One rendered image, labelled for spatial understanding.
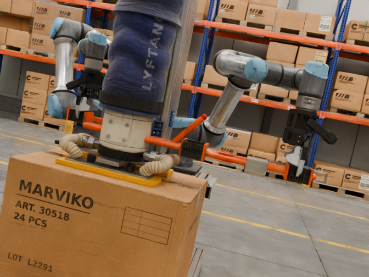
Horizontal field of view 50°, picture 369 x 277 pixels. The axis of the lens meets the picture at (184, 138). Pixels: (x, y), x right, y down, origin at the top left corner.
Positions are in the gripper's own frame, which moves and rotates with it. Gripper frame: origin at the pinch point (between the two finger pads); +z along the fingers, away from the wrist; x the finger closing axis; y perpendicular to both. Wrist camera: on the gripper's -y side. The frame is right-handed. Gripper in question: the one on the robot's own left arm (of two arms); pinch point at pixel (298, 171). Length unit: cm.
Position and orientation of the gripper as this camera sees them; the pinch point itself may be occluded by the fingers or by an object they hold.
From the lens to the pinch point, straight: 133.8
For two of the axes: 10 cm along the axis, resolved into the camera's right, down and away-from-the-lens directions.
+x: -1.9, 0.8, -9.8
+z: -2.0, 9.7, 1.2
